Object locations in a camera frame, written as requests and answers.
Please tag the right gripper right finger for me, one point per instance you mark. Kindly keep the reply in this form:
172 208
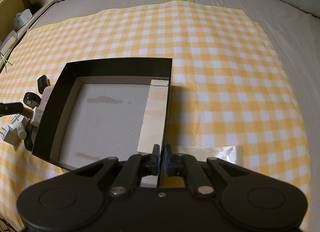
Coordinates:
188 168

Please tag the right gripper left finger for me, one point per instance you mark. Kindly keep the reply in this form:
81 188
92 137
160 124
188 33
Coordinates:
134 169

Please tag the white long plug device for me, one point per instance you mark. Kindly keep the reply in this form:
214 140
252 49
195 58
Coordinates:
19 123

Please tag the pink leather card case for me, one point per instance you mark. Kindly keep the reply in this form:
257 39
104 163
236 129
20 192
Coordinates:
38 111

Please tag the black plug adapter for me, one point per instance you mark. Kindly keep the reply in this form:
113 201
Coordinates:
42 83

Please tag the black box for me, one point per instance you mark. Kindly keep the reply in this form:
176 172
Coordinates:
96 110

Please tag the white charger plug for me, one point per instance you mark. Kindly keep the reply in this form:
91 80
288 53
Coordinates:
10 136

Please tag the round black jar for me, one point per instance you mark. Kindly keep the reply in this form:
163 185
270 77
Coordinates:
31 99

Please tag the black computer mouse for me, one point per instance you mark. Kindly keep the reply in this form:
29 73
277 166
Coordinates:
31 132

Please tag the cardboard strip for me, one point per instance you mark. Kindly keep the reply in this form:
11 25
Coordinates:
155 115

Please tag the green stick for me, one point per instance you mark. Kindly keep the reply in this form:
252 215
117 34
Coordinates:
5 60

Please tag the clear tape strip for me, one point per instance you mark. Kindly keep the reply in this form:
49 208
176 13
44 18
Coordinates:
231 154

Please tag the yellow checkered cloth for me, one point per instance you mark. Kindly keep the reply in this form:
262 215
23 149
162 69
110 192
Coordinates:
229 87

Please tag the tissue box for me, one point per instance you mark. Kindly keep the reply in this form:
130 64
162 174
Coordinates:
21 19

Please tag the wooden bedside shelf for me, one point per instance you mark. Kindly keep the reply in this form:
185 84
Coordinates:
9 9

